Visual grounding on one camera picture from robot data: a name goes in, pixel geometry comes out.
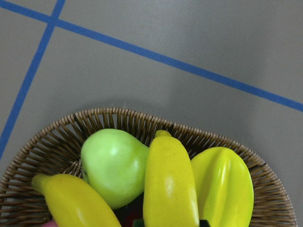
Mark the pink red apple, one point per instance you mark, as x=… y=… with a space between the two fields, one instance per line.
x=51 y=223

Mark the yellow banana in basket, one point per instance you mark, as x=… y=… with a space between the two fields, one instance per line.
x=74 y=203
x=169 y=194

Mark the brown wicker basket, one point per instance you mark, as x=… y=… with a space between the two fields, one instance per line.
x=56 y=149

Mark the green plastic pear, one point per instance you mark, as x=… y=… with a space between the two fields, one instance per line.
x=113 y=163

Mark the yellow starfruit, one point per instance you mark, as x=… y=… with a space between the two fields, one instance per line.
x=224 y=188

